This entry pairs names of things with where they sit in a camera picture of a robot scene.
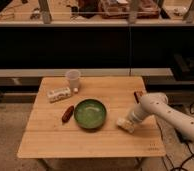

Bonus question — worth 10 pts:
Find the white sponge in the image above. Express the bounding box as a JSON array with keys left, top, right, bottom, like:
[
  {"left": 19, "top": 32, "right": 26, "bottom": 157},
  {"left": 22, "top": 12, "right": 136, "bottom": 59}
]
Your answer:
[{"left": 116, "top": 118, "right": 134, "bottom": 133}]

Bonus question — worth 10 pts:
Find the translucent plastic cup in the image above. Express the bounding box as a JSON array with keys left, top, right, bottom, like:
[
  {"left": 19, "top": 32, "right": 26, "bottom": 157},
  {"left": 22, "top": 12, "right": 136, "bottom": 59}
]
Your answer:
[{"left": 65, "top": 69, "right": 81, "bottom": 89}]

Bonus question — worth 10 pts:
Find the black cable on floor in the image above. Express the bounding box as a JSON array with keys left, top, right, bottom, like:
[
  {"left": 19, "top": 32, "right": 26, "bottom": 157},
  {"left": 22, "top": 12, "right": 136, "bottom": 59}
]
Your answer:
[{"left": 156, "top": 79, "right": 194, "bottom": 171}]

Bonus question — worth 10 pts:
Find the wooden folding table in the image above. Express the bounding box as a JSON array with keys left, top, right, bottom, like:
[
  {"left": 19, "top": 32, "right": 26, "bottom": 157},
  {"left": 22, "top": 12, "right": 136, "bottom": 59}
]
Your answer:
[{"left": 17, "top": 76, "right": 165, "bottom": 159}]

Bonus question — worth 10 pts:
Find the green ceramic bowl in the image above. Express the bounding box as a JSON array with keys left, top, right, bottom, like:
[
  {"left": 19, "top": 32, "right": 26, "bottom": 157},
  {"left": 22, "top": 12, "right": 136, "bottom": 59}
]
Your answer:
[{"left": 74, "top": 99, "right": 107, "bottom": 129}]

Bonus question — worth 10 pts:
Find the grey metal shelf rail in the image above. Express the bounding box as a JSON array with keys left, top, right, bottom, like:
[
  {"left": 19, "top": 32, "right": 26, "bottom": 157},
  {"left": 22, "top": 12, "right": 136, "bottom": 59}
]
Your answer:
[{"left": 0, "top": 68, "right": 172, "bottom": 86}]

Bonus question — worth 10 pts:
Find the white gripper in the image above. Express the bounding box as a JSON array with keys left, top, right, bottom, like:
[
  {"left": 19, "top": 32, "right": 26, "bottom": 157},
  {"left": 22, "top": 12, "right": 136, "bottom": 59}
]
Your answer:
[{"left": 126, "top": 104, "right": 148, "bottom": 124}]

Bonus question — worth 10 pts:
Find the white rectangular packet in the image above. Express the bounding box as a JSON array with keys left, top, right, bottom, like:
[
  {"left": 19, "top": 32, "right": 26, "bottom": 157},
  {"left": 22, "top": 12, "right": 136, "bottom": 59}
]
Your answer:
[{"left": 47, "top": 87, "right": 71, "bottom": 103}]

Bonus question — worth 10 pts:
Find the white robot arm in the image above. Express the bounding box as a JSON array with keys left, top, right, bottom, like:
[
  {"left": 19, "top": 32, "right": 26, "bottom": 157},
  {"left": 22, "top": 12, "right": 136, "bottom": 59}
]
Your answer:
[{"left": 128, "top": 93, "right": 194, "bottom": 142}]

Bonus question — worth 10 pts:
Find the brown sausage toy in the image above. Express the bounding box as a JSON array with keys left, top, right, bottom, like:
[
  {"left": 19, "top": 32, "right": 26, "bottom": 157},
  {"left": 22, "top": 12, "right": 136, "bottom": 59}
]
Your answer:
[{"left": 62, "top": 106, "right": 74, "bottom": 123}]

